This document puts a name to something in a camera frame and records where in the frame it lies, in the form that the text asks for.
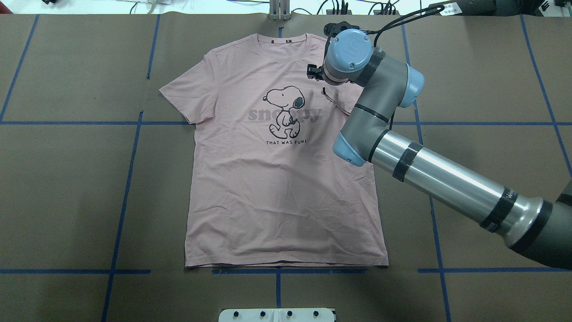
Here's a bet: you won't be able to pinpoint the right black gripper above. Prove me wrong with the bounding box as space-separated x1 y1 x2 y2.
307 21 353 82

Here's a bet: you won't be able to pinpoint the pink Snoopy t-shirt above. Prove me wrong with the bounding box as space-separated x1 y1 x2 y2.
159 33 389 267

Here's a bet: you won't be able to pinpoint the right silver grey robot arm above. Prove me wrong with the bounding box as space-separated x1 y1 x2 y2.
307 21 572 270

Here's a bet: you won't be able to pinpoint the blue tape line near base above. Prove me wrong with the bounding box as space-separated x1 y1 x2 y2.
0 267 565 275

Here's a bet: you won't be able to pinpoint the blue tape line far right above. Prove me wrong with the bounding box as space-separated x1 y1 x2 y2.
519 14 572 177

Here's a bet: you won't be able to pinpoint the blue tape line far left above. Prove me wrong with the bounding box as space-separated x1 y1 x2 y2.
0 14 40 123

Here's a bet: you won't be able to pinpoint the aluminium frame post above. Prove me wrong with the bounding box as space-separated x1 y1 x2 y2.
268 0 291 21

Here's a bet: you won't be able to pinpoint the black cables behind table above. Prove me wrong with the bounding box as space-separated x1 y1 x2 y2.
290 0 403 16

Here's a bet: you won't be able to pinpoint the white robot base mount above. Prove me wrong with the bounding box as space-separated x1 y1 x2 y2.
218 308 337 322

